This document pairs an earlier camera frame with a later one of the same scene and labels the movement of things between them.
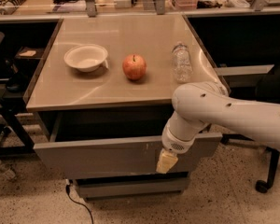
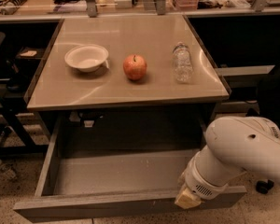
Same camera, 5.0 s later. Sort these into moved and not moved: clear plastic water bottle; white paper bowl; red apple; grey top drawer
Moved: grey top drawer
Not moved: white paper bowl; red apple; clear plastic water bottle
